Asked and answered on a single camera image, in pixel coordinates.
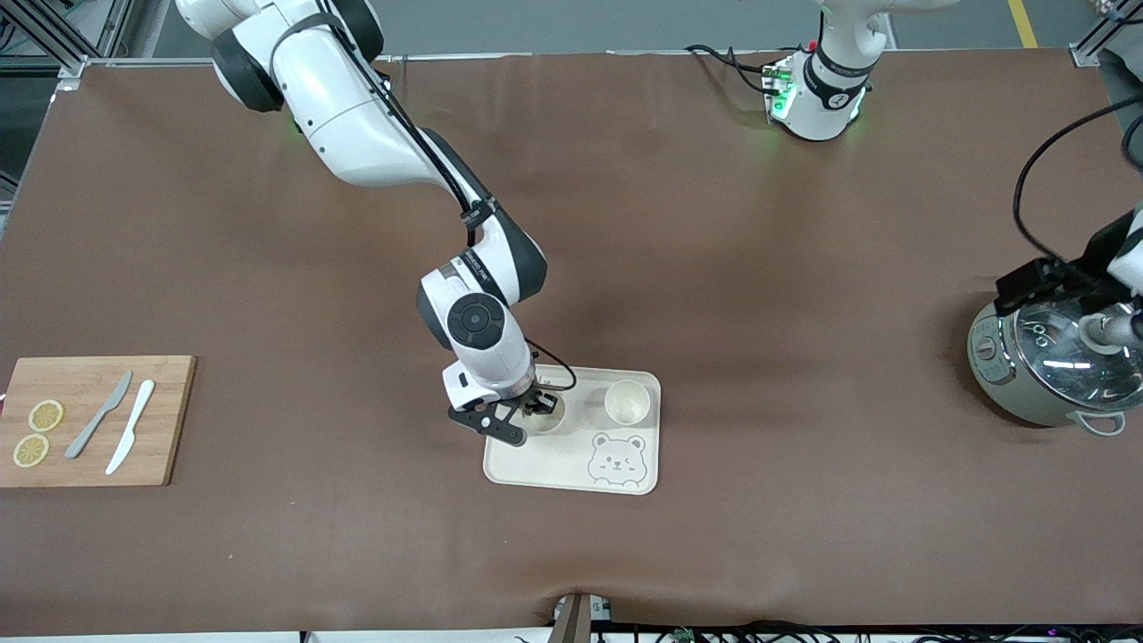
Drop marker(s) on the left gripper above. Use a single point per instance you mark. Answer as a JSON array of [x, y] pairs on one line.
[[1043, 279]]

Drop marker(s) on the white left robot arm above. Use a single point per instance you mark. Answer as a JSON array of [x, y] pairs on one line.
[[826, 89]]

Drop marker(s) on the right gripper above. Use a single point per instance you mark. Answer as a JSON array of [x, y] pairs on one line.
[[537, 403]]

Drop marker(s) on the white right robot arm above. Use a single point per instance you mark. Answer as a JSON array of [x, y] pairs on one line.
[[357, 116]]

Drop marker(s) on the wooden cutting board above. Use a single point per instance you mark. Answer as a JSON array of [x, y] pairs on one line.
[[170, 420]]

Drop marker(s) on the yellow lemon slice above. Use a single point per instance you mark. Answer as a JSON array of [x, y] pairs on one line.
[[31, 450], [45, 415]]

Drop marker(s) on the grey-green cooking pot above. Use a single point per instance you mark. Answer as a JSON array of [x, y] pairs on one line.
[[1000, 375]]

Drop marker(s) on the aluminium frame profile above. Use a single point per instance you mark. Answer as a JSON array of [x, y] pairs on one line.
[[1107, 27], [114, 27]]

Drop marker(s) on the grey plastic knife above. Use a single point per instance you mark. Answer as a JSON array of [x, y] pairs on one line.
[[85, 435]]

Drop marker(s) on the white plastic knife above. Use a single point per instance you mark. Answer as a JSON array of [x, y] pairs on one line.
[[134, 420]]

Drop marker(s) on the white IKEA cup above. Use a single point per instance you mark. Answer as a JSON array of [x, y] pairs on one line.
[[627, 402], [546, 424]]

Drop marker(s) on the metal table edge bracket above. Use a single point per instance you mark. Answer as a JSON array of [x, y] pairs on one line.
[[576, 621]]

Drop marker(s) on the glass pot lid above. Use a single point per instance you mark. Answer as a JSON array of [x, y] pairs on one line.
[[1063, 375]]

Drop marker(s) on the cream tray with bear print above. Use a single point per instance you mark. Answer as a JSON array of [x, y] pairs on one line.
[[571, 464]]

